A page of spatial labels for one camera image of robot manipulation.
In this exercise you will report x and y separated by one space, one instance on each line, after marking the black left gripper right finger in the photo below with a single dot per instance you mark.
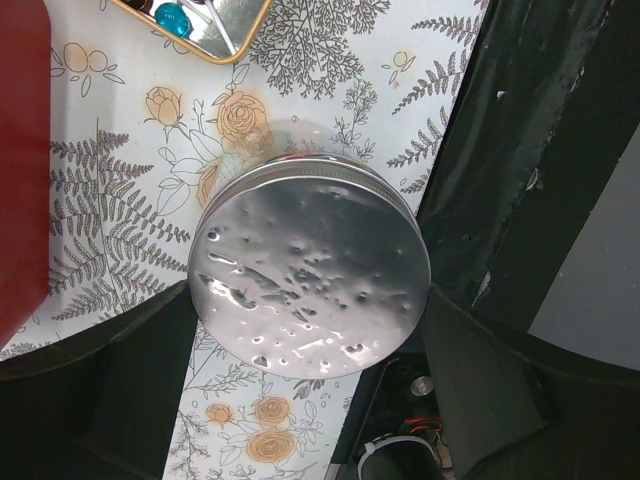
517 407

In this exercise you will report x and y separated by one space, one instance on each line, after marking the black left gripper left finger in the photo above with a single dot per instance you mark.
102 403

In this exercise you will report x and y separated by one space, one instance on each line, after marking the red tin of swirl lollipops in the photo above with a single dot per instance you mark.
25 135

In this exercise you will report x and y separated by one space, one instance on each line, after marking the gold tin of ball lollipops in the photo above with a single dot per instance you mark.
219 32

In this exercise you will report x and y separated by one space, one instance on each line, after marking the clear glass jar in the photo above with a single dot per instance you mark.
263 142

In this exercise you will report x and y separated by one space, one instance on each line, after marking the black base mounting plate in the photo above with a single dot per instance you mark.
548 104

